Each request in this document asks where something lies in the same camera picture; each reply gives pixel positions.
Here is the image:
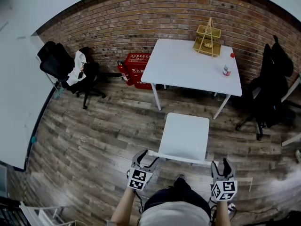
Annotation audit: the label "person's grey shirt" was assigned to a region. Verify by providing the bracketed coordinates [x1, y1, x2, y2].
[138, 201, 211, 226]

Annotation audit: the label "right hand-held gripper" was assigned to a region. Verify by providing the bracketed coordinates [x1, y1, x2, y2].
[211, 158, 238, 202]

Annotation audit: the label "black cable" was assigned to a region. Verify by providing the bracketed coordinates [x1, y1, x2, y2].
[134, 189, 145, 214]
[208, 196, 237, 221]

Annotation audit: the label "white rectangular table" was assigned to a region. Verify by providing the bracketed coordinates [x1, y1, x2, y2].
[140, 39, 243, 120]

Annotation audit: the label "black mesh office chair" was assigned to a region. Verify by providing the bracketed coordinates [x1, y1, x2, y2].
[37, 40, 107, 110]

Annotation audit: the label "clear bottle red cap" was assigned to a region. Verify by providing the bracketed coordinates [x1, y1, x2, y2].
[222, 53, 236, 77]

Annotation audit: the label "person's left forearm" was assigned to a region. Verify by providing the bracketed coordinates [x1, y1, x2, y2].
[110, 187, 136, 226]

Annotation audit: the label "white cloth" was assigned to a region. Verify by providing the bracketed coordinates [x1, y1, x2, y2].
[66, 50, 87, 87]

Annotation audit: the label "person's black trousers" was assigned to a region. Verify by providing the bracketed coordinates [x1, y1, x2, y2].
[143, 177, 211, 218]

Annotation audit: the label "person's right forearm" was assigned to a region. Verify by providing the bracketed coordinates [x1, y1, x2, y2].
[215, 199, 232, 226]

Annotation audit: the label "small white stool table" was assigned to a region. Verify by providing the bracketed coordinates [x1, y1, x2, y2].
[147, 113, 219, 167]

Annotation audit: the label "black high-back office chair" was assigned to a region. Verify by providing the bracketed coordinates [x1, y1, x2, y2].
[235, 35, 297, 141]

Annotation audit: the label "white metal frame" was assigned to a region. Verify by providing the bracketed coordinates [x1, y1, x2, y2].
[20, 201, 76, 226]

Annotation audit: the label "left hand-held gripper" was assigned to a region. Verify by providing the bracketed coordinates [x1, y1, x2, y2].
[127, 149, 160, 191]

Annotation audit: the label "black jacket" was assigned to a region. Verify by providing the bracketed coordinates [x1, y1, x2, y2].
[262, 35, 294, 127]

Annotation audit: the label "grey table white legs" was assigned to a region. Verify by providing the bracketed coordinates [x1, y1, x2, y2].
[281, 74, 301, 147]

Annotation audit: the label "red metal box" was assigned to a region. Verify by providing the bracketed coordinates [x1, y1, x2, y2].
[124, 53, 152, 90]

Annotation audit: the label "red fire extinguisher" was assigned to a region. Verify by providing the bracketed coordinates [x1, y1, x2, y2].
[117, 60, 134, 86]

